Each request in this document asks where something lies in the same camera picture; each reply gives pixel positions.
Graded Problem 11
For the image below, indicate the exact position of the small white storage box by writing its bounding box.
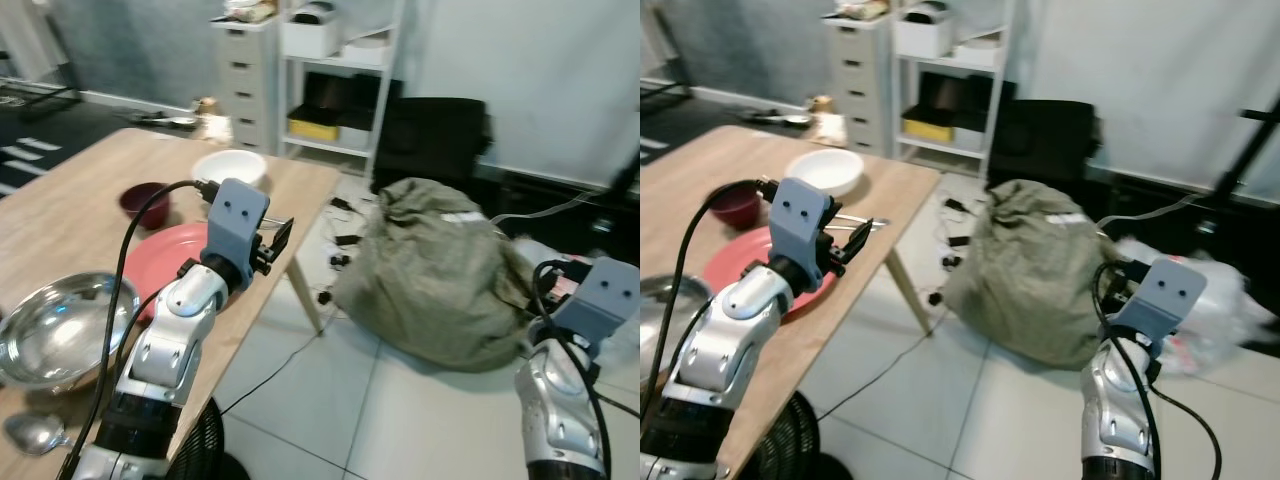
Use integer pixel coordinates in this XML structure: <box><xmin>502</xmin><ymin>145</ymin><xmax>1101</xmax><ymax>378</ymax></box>
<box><xmin>341</xmin><ymin>37</ymin><xmax>394</xmax><ymax>70</ymax></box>
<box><xmin>951</xmin><ymin>37</ymin><xmax>1002</xmax><ymax>70</ymax></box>

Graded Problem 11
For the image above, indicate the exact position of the black container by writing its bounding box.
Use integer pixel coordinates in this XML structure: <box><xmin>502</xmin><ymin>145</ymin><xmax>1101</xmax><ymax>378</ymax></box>
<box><xmin>915</xmin><ymin>73</ymin><xmax>991</xmax><ymax>127</ymax></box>
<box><xmin>299</xmin><ymin>71</ymin><xmax>382</xmax><ymax>127</ymax></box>

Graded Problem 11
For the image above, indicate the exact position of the white bowl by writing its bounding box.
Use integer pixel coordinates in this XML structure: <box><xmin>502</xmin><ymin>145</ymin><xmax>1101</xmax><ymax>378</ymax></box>
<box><xmin>784</xmin><ymin>147</ymin><xmax>865</xmax><ymax>199</ymax></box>
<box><xmin>191</xmin><ymin>149</ymin><xmax>269</xmax><ymax>192</ymax></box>

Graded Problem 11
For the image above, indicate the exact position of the large white storage box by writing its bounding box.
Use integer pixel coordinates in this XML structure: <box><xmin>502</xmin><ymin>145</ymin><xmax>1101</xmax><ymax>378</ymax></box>
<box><xmin>892</xmin><ymin>16</ymin><xmax>957</xmax><ymax>60</ymax></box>
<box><xmin>281</xmin><ymin>16</ymin><xmax>347</xmax><ymax>60</ymax></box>

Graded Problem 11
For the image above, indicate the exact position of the thin black floor cable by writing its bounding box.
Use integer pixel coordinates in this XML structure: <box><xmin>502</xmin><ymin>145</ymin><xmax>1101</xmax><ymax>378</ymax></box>
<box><xmin>817</xmin><ymin>318</ymin><xmax>942</xmax><ymax>422</ymax></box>
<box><xmin>219</xmin><ymin>328</ymin><xmax>327</xmax><ymax>417</ymax></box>

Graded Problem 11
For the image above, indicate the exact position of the dark red bowl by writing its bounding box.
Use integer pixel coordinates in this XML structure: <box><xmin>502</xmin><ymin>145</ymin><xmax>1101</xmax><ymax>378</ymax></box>
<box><xmin>119</xmin><ymin>181</ymin><xmax>174</xmax><ymax>230</ymax></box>
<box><xmin>704</xmin><ymin>184</ymin><xmax>764</xmax><ymax>230</ymax></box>

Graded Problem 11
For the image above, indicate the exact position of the grey drawer cabinet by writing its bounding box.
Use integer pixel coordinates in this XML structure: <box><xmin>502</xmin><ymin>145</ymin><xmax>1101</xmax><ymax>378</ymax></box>
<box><xmin>212</xmin><ymin>18</ymin><xmax>282</xmax><ymax>153</ymax></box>
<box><xmin>824</xmin><ymin>14</ymin><xmax>897</xmax><ymax>154</ymax></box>

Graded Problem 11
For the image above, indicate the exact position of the small white brown figurine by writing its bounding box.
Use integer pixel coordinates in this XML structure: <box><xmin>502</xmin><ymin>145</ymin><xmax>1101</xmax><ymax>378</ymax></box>
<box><xmin>192</xmin><ymin>96</ymin><xmax>234</xmax><ymax>145</ymax></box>
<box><xmin>807</xmin><ymin>94</ymin><xmax>850</xmax><ymax>147</ymax></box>

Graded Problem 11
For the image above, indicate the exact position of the white metal shelf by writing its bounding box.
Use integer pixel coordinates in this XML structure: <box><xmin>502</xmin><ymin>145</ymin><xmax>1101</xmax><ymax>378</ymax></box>
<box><xmin>889</xmin><ymin>0</ymin><xmax>1022</xmax><ymax>178</ymax></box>
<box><xmin>277</xmin><ymin>0</ymin><xmax>408</xmax><ymax>183</ymax></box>

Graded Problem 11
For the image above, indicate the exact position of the black tripod stand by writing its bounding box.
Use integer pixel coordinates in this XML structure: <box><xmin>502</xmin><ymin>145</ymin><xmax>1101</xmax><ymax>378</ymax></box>
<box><xmin>1208</xmin><ymin>104</ymin><xmax>1280</xmax><ymax>203</ymax></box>

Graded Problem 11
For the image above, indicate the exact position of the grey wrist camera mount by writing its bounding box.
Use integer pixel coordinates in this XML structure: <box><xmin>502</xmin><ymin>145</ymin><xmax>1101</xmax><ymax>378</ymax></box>
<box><xmin>1113</xmin><ymin>257</ymin><xmax>1209</xmax><ymax>343</ymax></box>
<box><xmin>769</xmin><ymin>177</ymin><xmax>837</xmax><ymax>265</ymax></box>
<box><xmin>204</xmin><ymin>178</ymin><xmax>272</xmax><ymax>267</ymax></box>
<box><xmin>552</xmin><ymin>257</ymin><xmax>641</xmax><ymax>347</ymax></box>

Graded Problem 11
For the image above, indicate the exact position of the light wooden table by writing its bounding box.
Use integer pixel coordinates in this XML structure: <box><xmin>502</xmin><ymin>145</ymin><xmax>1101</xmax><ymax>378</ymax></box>
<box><xmin>0</xmin><ymin>126</ymin><xmax>344</xmax><ymax>480</ymax></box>
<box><xmin>640</xmin><ymin>124</ymin><xmax>942</xmax><ymax>480</ymax></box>

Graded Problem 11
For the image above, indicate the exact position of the silver metal spoon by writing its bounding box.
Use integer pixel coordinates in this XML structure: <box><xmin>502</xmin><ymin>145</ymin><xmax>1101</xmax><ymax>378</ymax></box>
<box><xmin>2</xmin><ymin>411</ymin><xmax>78</xmax><ymax>457</ymax></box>

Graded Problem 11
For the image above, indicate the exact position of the red plate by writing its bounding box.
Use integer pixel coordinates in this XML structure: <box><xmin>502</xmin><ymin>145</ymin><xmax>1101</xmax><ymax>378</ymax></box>
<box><xmin>124</xmin><ymin>221</ymin><xmax>273</xmax><ymax>323</ymax></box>
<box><xmin>702</xmin><ymin>224</ymin><xmax>843</xmax><ymax>321</ymax></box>

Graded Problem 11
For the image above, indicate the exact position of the yellow box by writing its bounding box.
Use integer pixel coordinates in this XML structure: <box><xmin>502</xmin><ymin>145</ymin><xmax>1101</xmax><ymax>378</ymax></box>
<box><xmin>287</xmin><ymin>117</ymin><xmax>340</xmax><ymax>143</ymax></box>
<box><xmin>901</xmin><ymin>117</ymin><xmax>955</xmax><ymax>144</ymax></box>

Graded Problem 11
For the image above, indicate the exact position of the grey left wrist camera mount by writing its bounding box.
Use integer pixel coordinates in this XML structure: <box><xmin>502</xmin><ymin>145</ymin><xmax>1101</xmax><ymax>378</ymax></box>
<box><xmin>769</xmin><ymin>177</ymin><xmax>837</xmax><ymax>265</ymax></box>
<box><xmin>204</xmin><ymin>178</ymin><xmax>272</xmax><ymax>267</ymax></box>

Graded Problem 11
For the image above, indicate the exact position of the shiny steel bowl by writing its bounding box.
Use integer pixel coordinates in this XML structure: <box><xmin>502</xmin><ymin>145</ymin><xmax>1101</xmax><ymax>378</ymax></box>
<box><xmin>0</xmin><ymin>271</ymin><xmax>142</xmax><ymax>392</ymax></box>
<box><xmin>640</xmin><ymin>274</ymin><xmax>714</xmax><ymax>378</ymax></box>

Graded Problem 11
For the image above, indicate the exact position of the black floor fan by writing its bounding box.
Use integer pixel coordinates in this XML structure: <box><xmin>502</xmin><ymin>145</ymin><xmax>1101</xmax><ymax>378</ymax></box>
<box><xmin>738</xmin><ymin>391</ymin><xmax>822</xmax><ymax>480</ymax></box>
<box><xmin>163</xmin><ymin>396</ymin><xmax>227</xmax><ymax>480</ymax></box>

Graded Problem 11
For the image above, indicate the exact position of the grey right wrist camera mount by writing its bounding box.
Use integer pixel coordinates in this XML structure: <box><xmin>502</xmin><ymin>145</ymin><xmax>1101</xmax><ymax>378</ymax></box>
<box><xmin>552</xmin><ymin>257</ymin><xmax>641</xmax><ymax>347</ymax></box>
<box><xmin>1113</xmin><ymin>257</ymin><xmax>1209</xmax><ymax>343</ymax></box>

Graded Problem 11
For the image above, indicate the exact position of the black floor mat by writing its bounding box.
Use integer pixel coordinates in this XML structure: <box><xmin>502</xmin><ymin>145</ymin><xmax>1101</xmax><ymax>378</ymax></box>
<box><xmin>0</xmin><ymin>98</ymin><xmax>133</xmax><ymax>197</ymax></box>
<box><xmin>640</xmin><ymin>95</ymin><xmax>721</xmax><ymax>166</ymax></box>

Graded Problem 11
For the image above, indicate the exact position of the olive green cloth bag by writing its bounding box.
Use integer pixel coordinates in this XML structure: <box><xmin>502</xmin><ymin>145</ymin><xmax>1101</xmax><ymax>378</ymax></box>
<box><xmin>331</xmin><ymin>177</ymin><xmax>538</xmax><ymax>374</ymax></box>
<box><xmin>942</xmin><ymin>177</ymin><xmax>1128</xmax><ymax>370</ymax></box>

